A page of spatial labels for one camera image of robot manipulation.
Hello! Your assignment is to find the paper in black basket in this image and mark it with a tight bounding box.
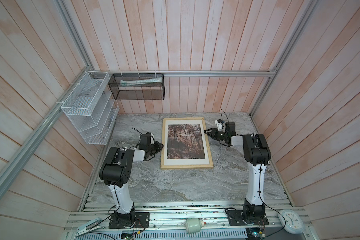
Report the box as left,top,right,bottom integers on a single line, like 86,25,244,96
120,77,163,87

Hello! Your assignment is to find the black wire mesh basket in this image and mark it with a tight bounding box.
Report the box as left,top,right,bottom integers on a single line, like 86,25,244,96
108,73,166,101

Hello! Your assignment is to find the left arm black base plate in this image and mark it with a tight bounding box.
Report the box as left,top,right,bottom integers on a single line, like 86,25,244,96
109,211,150,229

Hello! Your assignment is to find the autumn forest photo print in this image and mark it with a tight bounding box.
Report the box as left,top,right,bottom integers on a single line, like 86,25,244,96
167,124,206,160

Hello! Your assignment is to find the white mat board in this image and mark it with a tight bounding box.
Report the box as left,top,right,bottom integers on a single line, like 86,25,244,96
163,119,211,166

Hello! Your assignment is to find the white wall clock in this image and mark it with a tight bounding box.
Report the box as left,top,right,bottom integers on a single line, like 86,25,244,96
278,209,305,235

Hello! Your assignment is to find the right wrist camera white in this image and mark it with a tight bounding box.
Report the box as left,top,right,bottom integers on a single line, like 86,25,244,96
215,119,226,132

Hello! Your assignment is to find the light wooden picture frame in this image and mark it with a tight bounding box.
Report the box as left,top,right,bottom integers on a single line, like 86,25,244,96
160,116,214,170

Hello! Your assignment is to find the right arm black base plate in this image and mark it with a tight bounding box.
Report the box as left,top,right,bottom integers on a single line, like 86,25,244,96
225,208,269,226

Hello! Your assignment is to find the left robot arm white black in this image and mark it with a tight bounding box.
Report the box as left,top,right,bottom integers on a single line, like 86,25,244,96
99,132,164,215

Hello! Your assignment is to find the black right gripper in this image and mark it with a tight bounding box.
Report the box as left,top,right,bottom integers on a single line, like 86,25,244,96
203,128,227,141

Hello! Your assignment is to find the white cylindrical device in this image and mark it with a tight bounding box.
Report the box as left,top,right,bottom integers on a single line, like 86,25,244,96
185,218,205,234

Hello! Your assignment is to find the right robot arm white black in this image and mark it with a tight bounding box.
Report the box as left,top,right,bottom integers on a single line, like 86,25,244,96
204,119,271,222

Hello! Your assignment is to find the white wire mesh shelf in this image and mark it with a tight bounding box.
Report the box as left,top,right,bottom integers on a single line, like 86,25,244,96
62,71,120,145

